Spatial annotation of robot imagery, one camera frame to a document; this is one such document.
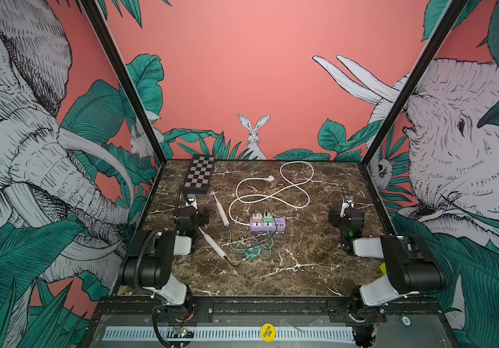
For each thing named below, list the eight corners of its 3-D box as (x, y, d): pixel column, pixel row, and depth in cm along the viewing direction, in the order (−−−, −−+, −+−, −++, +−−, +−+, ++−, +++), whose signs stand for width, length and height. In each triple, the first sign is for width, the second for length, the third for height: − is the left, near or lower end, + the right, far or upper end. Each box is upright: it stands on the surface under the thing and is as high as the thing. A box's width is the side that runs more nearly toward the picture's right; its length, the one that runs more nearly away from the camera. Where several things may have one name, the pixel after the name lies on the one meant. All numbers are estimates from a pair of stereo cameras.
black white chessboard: (184, 193, 107) (183, 190, 105) (194, 158, 123) (193, 155, 121) (208, 193, 107) (207, 190, 105) (214, 159, 123) (214, 155, 121)
